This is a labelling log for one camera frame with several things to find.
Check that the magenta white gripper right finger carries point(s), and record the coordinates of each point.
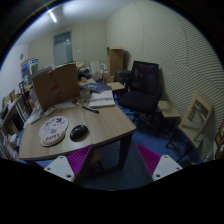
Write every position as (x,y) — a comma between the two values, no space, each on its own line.
(156,165)

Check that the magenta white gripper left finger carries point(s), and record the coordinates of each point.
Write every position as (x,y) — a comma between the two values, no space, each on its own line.
(73,166)

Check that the black computer mouse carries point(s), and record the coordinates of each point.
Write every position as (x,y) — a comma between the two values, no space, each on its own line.
(78,132)

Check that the white patterned mouse pad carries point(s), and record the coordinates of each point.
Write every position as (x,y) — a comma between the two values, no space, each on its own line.
(53,130)

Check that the wooden desk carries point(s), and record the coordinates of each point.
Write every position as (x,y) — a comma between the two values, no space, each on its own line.
(107,127)

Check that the wooden folding chair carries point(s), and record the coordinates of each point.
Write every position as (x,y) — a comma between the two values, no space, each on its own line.
(191,128)

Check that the small wooden side table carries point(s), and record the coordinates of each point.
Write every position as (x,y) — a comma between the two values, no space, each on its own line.
(169,115)

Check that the white remote control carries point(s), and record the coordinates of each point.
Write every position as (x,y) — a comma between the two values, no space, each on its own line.
(50,110)

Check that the black pen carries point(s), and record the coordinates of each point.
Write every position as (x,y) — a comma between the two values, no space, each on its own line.
(90,109)

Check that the white book stack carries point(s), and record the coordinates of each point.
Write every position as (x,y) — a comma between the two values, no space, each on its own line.
(103,99)

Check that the left side shelf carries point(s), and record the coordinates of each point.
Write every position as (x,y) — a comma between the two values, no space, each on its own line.
(12,124)

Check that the brown cardboard box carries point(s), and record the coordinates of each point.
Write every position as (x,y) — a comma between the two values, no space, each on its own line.
(57,85)

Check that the black office chair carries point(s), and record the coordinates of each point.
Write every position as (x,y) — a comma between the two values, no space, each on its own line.
(142,90)

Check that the dark blue book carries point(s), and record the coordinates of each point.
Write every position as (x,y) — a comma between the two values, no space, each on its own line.
(95,87)

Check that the grey door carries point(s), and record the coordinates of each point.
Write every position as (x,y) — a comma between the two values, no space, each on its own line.
(63,48)

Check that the tall cardboard box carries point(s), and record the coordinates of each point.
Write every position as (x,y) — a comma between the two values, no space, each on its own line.
(115,60)

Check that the ceiling tube light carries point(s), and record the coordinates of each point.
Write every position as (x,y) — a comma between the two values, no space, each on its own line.
(53,16)

